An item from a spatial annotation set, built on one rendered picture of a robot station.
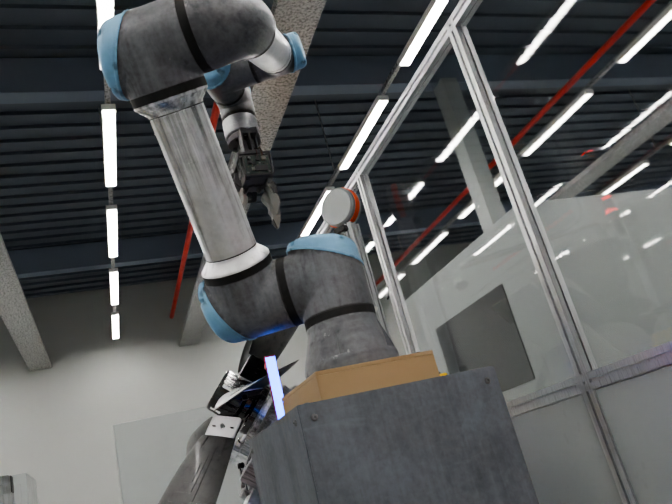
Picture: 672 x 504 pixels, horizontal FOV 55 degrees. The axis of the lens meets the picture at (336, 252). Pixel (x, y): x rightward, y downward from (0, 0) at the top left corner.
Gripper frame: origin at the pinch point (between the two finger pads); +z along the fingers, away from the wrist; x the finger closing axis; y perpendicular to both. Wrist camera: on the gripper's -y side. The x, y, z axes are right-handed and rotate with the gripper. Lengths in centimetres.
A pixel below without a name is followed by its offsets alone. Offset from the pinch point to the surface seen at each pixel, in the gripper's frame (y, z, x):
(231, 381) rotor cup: -54, 20, -2
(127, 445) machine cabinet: -598, -38, -19
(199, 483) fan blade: -51, 44, -15
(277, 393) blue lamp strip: -15.2, 32.2, -0.1
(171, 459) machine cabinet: -597, -15, 22
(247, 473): -41, 45, -5
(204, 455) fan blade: -55, 38, -12
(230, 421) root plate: -56, 31, -4
